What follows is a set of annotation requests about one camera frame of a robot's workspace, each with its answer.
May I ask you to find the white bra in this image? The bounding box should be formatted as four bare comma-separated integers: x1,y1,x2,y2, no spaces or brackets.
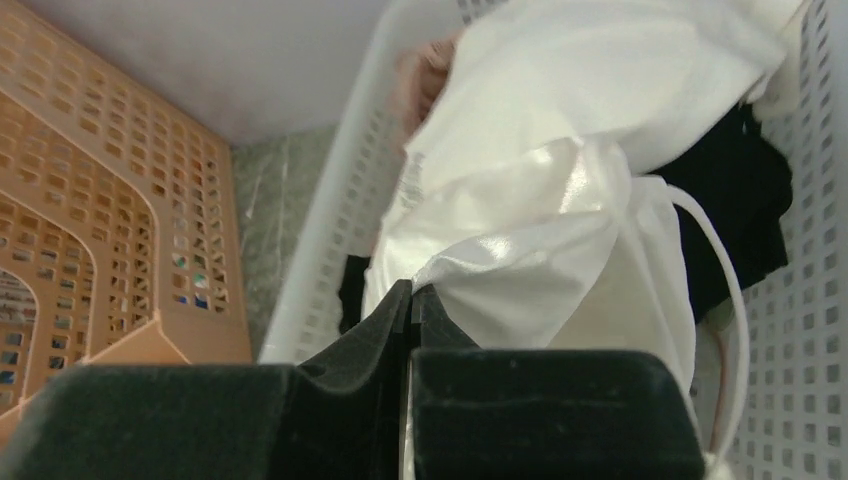
360,135,751,480
404,1,809,174

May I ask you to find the pink bra in basket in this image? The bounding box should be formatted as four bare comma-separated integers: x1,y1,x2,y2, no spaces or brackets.
389,33,462,145

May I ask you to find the black garment in basket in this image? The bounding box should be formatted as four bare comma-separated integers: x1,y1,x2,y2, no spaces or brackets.
338,105,793,334

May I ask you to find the orange plastic file organizer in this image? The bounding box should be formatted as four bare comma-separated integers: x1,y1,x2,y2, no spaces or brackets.
1,1,252,441

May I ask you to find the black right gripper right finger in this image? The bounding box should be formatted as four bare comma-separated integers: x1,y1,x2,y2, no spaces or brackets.
409,287,706,479

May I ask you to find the white plastic basket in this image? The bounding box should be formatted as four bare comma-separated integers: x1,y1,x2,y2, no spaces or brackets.
262,1,847,479

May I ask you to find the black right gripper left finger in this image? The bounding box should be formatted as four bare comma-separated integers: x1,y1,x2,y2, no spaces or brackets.
1,281,412,479

